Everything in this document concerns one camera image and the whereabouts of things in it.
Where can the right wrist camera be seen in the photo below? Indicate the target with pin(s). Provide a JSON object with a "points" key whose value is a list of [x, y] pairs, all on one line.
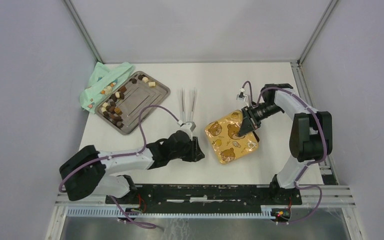
{"points": [[242, 96]]}

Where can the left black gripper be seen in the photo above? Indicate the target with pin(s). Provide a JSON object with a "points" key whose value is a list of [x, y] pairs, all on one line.
{"points": [[196, 153]]}

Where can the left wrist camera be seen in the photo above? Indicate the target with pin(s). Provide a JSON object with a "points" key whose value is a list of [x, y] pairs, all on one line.
{"points": [[188, 127]]}

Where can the silver box lid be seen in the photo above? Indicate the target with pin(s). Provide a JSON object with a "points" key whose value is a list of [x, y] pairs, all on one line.
{"points": [[225, 141]]}

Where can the steel chocolate tray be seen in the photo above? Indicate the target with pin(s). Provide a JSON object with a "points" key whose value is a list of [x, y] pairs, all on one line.
{"points": [[122, 109]]}

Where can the steel serving tongs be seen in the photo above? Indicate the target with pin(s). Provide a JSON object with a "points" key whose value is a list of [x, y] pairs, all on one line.
{"points": [[188, 104]]}

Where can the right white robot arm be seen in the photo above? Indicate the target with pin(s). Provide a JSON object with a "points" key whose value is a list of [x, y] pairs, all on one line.
{"points": [[310, 140]]}

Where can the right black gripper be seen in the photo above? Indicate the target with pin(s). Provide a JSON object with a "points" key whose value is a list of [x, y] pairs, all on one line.
{"points": [[248, 125]]}

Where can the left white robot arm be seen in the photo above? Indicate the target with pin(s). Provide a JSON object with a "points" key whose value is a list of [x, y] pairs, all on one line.
{"points": [[93, 172]]}

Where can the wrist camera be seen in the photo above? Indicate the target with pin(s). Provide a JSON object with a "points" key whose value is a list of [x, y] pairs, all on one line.
{"points": [[188, 127], [242, 96]]}

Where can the green patterned cloth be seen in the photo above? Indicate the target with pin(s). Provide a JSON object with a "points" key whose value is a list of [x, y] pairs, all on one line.
{"points": [[102, 83]]}

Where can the white chocolate cube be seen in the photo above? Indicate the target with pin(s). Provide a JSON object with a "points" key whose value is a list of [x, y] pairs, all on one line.
{"points": [[151, 84]]}

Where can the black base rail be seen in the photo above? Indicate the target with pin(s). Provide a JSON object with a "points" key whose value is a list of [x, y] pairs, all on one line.
{"points": [[208, 199]]}

